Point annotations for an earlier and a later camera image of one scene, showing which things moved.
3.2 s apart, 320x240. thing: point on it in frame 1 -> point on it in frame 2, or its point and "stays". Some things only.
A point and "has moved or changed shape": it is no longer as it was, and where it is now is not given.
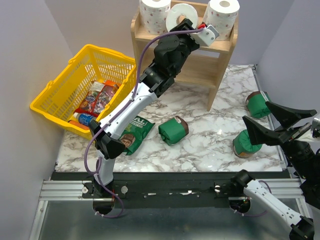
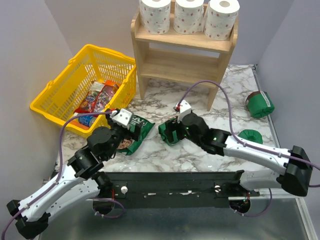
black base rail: [169, 190] stays
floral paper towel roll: [154, 14] stays
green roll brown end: [173, 130] stays
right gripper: [258, 133] -> [173, 125]
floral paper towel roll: [223, 15] stays
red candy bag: [97, 98] stays
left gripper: [184, 25] -> [134, 135]
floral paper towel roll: [184, 9] has moved or changed shape
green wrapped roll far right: [255, 103] stays
